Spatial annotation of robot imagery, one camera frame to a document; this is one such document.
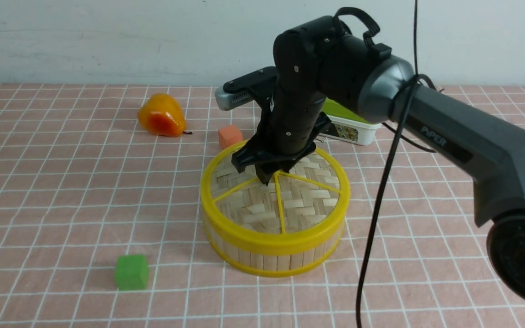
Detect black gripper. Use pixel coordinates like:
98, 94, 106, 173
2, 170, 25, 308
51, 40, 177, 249
232, 18, 333, 185

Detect woven bamboo lid yellow rim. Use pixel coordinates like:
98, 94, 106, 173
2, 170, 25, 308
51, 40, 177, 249
200, 143, 350, 235

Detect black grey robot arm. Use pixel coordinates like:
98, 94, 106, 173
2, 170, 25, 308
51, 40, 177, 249
215, 7, 525, 318

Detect bamboo steamer basket yellow rims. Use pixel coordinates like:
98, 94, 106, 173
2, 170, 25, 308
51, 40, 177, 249
203, 215, 345, 277

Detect white plastic box green lid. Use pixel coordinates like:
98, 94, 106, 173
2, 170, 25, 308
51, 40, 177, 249
320, 99, 381, 146

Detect orange foam cube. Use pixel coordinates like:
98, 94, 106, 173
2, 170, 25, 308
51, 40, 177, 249
217, 124, 243, 149

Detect orange yellow toy pear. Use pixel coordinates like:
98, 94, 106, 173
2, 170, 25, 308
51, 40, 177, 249
137, 93, 193, 138

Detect green foam cube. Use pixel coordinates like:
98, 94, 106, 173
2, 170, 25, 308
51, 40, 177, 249
114, 255, 149, 291

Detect pink checkered tablecloth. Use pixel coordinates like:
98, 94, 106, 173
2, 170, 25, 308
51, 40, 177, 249
0, 84, 525, 328

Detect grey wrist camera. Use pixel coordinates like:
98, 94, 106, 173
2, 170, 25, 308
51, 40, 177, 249
215, 66, 278, 111

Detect black cable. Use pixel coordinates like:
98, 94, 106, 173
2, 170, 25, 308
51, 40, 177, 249
333, 0, 445, 328

